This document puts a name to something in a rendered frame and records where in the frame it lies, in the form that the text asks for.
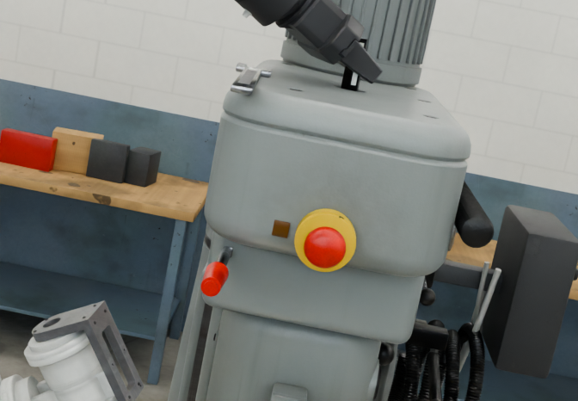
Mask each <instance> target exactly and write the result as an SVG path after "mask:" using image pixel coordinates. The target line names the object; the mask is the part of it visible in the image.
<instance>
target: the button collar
mask: <svg viewBox="0 0 578 401"><path fill-rule="evenodd" d="M323 226H327V227H331V228H334V229H336V230H337V231H338V232H339V233H340V234H341V235H342V236H343V237H344V240H345V243H346V253H345V256H344V257H343V259H342V260H341V261H340V262H339V263H338V264H337V265H335V266H334V267H332V268H319V267H316V266H314V265H313V264H311V263H310V262H309V261H308V259H307V258H306V256H305V253H304V241H305V239H306V237H307V236H308V235H309V233H310V232H311V231H313V230H315V229H316V228H318V227H323ZM294 244H295V249H296V252H297V254H298V257H299V259H300V260H301V261H302V262H303V263H304V264H305V265H306V266H308V267H309V268H312V269H314V270H316V271H320V272H331V271H335V270H337V269H339V268H342V267H343V266H345V265H346V264H347V263H348V262H349V261H350V259H351V258H352V256H353V254H354V251H355V247H356V235H355V230H354V227H353V225H352V223H351V221H350V220H349V219H348V218H347V217H346V216H345V215H344V214H342V213H340V212H338V211H336V210H333V209H318V210H315V211H313V212H311V213H308V214H307V215H306V216H305V217H304V218H303V219H302V220H301V221H300V223H299V224H298V228H297V230H296V234H295V240H294Z"/></svg>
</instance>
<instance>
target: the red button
mask: <svg viewBox="0 0 578 401"><path fill-rule="evenodd" d="M304 253H305V256H306V258H307V259H308V261H309V262H310V263H311V264H313V265H314V266H316V267H319V268H332V267H334V266H335V265H337V264H338V263H339V262H340V261H341V260H342V259H343V257H344V256H345V253H346V243H345V240H344V237H343V236H342V235H341V234H340V233H339V232H338V231H337V230H336V229H334V228H331V227H327V226H323V227H318V228H316V229H315V230H313V231H311V232H310V233H309V235H308V236H307V237H306V239H305V241H304Z"/></svg>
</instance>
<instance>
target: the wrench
mask: <svg viewBox="0 0 578 401"><path fill-rule="evenodd" d="M236 71H238V72H241V74H240V75H239V76H238V77H237V79H236V80H235V82H234V83H233V84H232V85H231V92H236V93H240V94H245V95H251V94H252V92H253V90H254V88H255V86H256V85H257V83H258V81H259V79H260V77H271V75H272V69H268V68H263V70H261V69H256V68H252V67H248V66H247V65H246V64H243V63H238V64H237V67H236Z"/></svg>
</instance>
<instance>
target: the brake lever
mask: <svg viewBox="0 0 578 401"><path fill-rule="evenodd" d="M232 252H233V247H229V246H225V247H223V248H222V250H221V251H220V253H219V255H218V259H217V261H216V262H212V263H210V264H209V265H208V266H207V267H206V272H205V274H204V277H203V280H202V282H201V291H202V292H203V294H205V295H206V296H210V297H212V296H215V295H217V294H218V293H219V292H220V290H221V288H222V286H223V285H224V283H225V282H226V280H227V278H228V275H229V271H228V268H227V267H226V265H227V263H228V261H229V259H230V258H231V257H232Z"/></svg>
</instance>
